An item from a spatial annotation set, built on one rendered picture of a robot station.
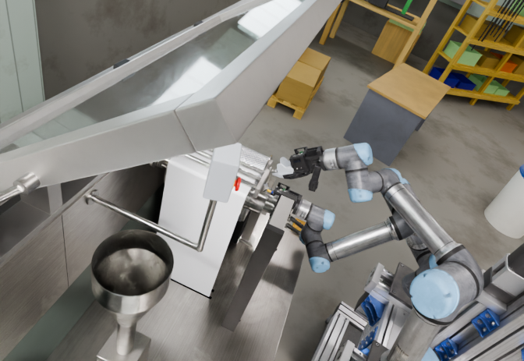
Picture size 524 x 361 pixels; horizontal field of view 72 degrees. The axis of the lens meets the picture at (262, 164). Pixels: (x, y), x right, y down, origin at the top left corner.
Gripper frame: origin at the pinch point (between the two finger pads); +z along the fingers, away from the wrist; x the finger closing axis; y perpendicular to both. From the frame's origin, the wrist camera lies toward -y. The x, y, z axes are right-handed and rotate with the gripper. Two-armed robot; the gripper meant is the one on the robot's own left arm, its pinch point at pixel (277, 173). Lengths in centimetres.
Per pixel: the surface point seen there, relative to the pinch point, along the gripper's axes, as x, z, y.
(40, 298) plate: 73, 31, 20
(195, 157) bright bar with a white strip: 31.6, 5.0, 28.3
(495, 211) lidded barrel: -234, -93, -225
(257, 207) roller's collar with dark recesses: 28.4, -4.4, 6.0
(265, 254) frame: 43.3, -10.2, 1.2
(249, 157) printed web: 2.7, 6.3, 10.2
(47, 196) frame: 67, 14, 43
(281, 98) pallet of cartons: -274, 102, -61
